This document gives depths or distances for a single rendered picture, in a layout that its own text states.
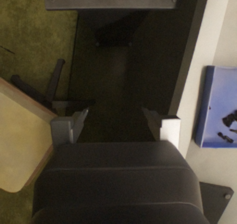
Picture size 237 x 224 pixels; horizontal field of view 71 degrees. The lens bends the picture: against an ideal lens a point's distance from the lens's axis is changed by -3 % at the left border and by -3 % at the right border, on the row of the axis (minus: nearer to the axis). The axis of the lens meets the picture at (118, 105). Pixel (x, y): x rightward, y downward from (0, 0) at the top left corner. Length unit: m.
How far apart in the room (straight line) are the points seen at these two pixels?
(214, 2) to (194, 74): 0.10
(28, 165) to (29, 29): 0.88
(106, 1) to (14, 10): 1.07
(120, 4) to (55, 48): 0.94
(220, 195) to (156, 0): 0.37
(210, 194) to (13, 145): 0.62
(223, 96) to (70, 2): 0.30
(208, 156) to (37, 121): 0.52
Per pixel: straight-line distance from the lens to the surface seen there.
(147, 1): 0.35
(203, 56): 0.29
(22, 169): 0.76
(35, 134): 0.67
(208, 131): 0.32
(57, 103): 1.18
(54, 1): 0.36
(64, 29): 1.23
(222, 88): 0.31
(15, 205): 1.88
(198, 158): 0.34
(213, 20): 0.30
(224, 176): 0.39
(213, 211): 0.42
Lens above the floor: 1.18
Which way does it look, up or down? 75 degrees down
